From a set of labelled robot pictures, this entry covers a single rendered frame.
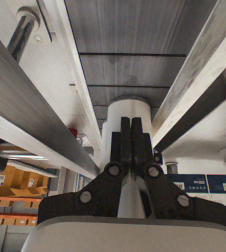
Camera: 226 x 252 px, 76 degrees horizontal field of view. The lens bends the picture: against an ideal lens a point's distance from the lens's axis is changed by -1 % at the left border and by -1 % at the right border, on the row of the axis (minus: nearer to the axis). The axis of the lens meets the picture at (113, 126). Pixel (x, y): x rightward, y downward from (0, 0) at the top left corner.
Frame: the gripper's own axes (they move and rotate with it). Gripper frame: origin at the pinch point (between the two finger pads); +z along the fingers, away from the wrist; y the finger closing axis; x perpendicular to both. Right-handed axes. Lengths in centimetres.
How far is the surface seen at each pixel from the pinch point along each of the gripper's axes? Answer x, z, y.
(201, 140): -13.8, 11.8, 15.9
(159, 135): -3.8, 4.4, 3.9
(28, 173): -208, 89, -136
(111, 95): 0.0, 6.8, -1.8
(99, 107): -2.6, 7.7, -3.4
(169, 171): -38.5, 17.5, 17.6
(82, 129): -20.0, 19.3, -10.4
